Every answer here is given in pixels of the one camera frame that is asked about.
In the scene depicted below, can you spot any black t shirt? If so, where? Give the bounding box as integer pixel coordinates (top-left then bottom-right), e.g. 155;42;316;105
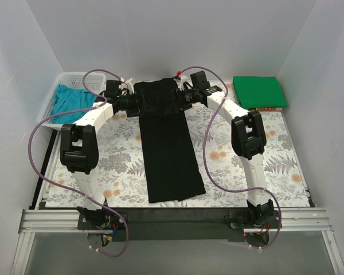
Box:
135;78;206;203

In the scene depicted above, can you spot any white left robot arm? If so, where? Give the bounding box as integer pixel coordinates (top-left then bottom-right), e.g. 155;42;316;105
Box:
60;78;138;229

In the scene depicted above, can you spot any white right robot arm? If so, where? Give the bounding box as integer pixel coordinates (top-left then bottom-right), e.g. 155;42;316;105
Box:
173;66;277;228

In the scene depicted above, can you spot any white plastic basket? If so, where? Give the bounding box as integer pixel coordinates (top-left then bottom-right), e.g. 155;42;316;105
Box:
38;72;106;121

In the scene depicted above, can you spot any teal t shirt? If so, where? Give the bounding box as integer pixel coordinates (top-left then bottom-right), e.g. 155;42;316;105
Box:
50;84;96;124

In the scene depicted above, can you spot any floral table mat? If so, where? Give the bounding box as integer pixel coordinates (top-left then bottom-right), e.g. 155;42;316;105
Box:
43;104;310;207

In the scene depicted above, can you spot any folded green t shirt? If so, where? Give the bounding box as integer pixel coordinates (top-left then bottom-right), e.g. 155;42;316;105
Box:
233;76;288;109

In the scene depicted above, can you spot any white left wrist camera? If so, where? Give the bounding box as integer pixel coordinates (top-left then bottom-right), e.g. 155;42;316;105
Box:
120;78;136;93

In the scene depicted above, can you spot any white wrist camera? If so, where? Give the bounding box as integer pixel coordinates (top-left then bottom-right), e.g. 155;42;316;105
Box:
120;78;136;93
173;71;188;89

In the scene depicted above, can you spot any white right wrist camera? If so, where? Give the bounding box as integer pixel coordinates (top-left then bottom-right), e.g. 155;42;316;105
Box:
173;71;188;89

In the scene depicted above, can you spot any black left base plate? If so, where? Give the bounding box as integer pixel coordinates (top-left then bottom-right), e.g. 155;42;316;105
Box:
77;209;125;230

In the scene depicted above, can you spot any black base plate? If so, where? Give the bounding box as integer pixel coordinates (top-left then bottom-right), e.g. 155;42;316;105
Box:
223;209;279;229
77;209;125;230

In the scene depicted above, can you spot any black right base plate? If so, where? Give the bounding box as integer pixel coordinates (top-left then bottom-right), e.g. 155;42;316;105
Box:
223;209;279;229

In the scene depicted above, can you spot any aluminium frame rail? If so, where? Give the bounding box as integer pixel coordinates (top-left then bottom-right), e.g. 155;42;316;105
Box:
11;207;344;274

